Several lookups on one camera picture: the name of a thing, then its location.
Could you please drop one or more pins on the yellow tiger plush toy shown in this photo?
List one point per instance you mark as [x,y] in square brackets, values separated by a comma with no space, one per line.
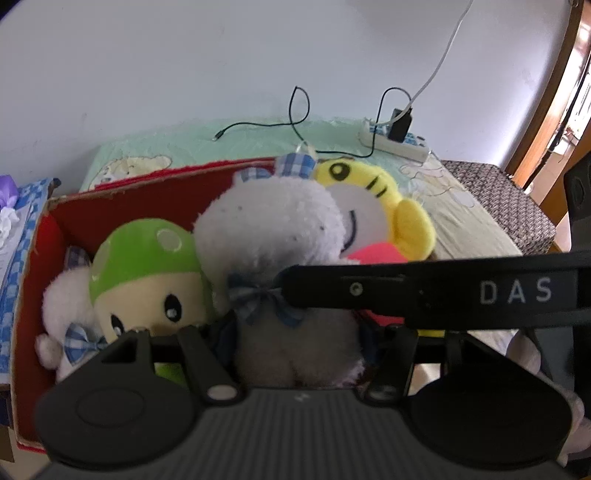
[382,225]

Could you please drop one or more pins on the white bunny plush blue bow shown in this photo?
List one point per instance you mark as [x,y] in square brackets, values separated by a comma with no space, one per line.
[265,223]

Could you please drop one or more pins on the green mushroom plush toy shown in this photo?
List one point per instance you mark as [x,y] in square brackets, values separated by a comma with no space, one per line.
[146,274]

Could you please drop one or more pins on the cartoon bear bed sheet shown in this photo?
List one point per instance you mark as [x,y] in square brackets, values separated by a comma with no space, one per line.
[463,226]

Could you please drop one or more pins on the white power strip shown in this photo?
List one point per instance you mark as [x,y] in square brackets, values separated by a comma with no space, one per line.
[413,147]

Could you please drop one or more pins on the black power adapter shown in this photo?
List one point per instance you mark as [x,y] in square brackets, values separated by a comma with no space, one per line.
[400,126]

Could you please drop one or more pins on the red cardboard box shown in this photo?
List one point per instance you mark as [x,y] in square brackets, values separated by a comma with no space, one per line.
[85,220]

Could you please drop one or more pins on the small white bunny plush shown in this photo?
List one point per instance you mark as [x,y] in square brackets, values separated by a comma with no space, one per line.
[72,333]

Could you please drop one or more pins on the purple tissue pack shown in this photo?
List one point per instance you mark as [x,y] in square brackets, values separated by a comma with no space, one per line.
[8,198]

